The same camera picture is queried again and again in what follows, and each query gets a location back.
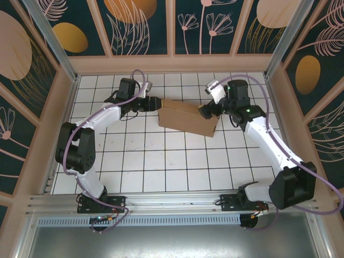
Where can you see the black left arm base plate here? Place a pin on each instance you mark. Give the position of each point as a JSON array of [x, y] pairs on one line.
[[118, 204]]

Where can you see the aluminium side rail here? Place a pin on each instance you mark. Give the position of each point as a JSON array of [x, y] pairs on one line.
[[69, 102], [274, 102]]

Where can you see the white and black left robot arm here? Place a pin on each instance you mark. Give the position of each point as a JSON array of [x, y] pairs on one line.
[[104, 118]]

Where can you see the aluminium frame post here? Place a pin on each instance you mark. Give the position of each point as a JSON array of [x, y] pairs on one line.
[[285, 37], [51, 37]]

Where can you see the aluminium mounting rail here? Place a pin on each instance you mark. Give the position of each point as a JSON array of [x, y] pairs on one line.
[[172, 200]]

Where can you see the grey metal sheet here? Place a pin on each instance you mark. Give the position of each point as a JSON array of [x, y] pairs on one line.
[[172, 242]]

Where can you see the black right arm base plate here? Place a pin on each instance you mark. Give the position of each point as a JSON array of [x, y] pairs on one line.
[[228, 203]]

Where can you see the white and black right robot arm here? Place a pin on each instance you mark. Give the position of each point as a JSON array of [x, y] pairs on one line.
[[266, 145]]

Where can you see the small connector board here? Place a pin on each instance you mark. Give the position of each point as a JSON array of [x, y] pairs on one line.
[[102, 218]]

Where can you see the brown cardboard box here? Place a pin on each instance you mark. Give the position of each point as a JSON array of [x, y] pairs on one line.
[[185, 121]]

